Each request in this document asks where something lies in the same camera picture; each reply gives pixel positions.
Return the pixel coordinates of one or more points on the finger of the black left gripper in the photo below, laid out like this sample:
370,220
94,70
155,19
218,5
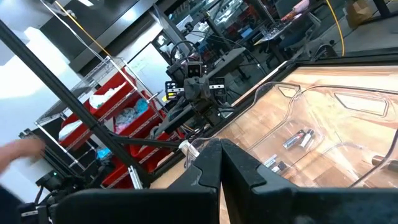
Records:
219,87
171,90

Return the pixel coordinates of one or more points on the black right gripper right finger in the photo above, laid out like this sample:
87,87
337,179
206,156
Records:
245,177

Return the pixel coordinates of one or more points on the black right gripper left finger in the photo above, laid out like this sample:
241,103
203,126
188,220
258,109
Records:
199,174

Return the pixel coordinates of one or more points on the silver battery with black end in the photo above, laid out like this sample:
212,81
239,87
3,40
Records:
307,137
270,160
293,139
279,167

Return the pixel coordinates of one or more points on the clear plastic bin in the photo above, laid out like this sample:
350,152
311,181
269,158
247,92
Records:
357,130

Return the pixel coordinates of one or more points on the dark battery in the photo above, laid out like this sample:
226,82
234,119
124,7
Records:
384,161

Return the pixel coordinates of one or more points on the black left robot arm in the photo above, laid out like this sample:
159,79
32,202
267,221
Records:
202,110

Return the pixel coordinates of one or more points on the dark grey desk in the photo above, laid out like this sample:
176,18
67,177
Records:
228,62

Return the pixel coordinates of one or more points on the white board panel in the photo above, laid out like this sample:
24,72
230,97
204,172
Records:
149,68

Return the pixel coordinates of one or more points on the red plastic storage bin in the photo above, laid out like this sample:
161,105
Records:
146,119
149,152
118,93

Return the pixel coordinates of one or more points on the white cloth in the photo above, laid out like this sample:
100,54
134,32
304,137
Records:
102,98

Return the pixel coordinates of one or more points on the black device with green light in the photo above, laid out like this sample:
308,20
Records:
49,182

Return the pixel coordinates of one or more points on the brown cardboard box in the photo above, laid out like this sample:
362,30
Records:
357,12

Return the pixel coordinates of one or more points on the person's hand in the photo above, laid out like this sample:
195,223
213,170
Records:
18,154

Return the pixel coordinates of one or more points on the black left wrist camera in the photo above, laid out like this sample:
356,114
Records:
194,69

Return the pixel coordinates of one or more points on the black aluminium rig frame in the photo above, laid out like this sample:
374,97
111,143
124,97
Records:
62,93

